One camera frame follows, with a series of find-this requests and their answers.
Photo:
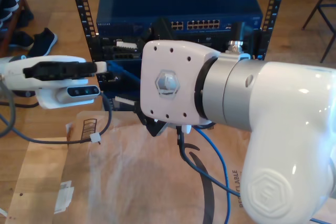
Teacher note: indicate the black rack server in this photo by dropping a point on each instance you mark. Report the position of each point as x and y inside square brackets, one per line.
[110, 43]

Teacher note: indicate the blue device under rack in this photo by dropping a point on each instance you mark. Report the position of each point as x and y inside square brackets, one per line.
[126, 108]

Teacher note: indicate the brown packing paper mailer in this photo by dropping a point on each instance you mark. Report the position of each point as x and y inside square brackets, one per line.
[118, 176]

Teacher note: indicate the dark metal chair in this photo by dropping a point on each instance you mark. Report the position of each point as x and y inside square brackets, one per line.
[329, 5]

